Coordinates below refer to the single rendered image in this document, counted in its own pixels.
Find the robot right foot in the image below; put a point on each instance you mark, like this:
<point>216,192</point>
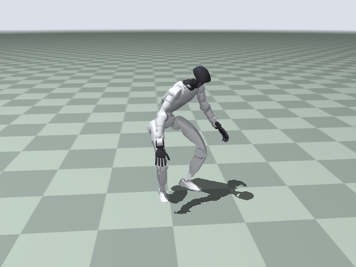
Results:
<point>163,196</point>

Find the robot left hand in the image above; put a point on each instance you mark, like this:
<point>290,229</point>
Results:
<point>222,131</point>

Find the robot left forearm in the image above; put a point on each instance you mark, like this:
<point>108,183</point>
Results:
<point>211,117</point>

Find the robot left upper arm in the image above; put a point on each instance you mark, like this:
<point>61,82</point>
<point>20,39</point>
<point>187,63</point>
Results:
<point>204,105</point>

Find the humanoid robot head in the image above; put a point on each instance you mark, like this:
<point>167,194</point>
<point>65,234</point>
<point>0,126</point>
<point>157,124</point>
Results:
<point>202,76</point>

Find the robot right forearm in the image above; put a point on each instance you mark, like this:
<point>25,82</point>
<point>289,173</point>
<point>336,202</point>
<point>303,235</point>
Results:
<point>160,126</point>

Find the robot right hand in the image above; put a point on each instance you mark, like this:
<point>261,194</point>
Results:
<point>160,153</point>

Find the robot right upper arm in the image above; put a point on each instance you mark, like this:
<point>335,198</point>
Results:
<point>172,95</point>

